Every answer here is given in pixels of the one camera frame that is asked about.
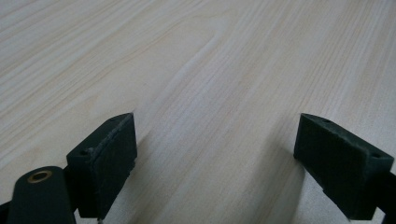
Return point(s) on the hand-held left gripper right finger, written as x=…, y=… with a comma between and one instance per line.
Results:
x=342, y=168

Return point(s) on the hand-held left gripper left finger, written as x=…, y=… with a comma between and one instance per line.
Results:
x=102, y=168

